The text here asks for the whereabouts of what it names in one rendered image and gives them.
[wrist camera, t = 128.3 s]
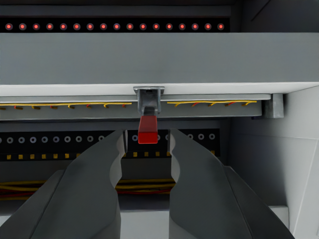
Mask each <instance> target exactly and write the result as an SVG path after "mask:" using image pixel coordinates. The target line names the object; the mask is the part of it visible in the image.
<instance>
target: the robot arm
mask: <svg viewBox="0 0 319 239"><path fill-rule="evenodd" d="M127 143H128V132H127V129H118V130H116V131H114V132H113V133H111V134H110V135H108V136H106V137H105V138H103V139H102V140H100V141H99V142H97V143H96V144H94V145H93V146H91V147H89V148H88V149H87V150H86V151H84V152H83V153H82V154H80V155H79V156H78V157H77V158H76V159H75V160H74V161H73V162H72V163H71V164H70V165H69V166H68V167H67V168H66V169H65V170H57V171H56V172H55V173H54V174H53V175H52V176H51V177H50V178H49V179H48V180H47V181H46V182H45V183H44V184H43V185H42V186H41V187H40V188H39V189H38V190H37V191H36V192H35V193H34V194H33V195H32V196H31V197H30V198H28V199H27V200H26V201H25V202H24V203H23V204H22V205H21V206H20V207H19V208H18V209H17V210H16V211H15V212H14V213H13V214H12V215H11V216H10V217H9V218H8V219H7V220H6V221H5V222H4V223H3V224H2V225H1V226H0V239H120V235H121V214H120V207H119V200H118V193H117V191H116V190H115V187H116V185H117V183H118V181H119V180H120V179H121V177H122V169H121V158H122V157H123V156H124V154H125V153H127ZM168 152H170V154H171V155H172V160H171V176H172V178H173V179H174V180H175V182H176V184H175V186H174V187H173V188H172V189H171V191H170V199H169V239H295V238H294V236H293V235H292V234H291V232H290V231H289V230H288V228H287V227H286V226H285V225H284V224H283V222H282V221H281V220H280V219H279V218H278V216H277V215H276V214H275V213H274V212H273V211H272V210H271V209H270V208H269V207H268V206H267V205H266V203H265V202H264V201H263V200H262V199H261V198H260V197H259V196H258V195H257V194H256V193H255V192H254V191H253V190H252V189H251V188H250V186H249V185H248V184H247V183H246V182H245V181H244V180H243V179H242V178H241V177H240V176H239V175H238V174H237V173H236V172H235V171H234V170H233V168H232V167H231V166H224V165H223V164H222V163H221V162H220V161H219V159H218V158H217V157H216V156H215V155H214V154H212V153H211V152H210V151H209V150H208V149H206V148H205V147H203V146H202V145H200V144H199V143H197V142H196V141H194V140H193V139H191V138H190V137H188V136H187V135H185V134H184V133H182V132H181V131H179V130H178V129H176V128H170V129H168Z"/></svg>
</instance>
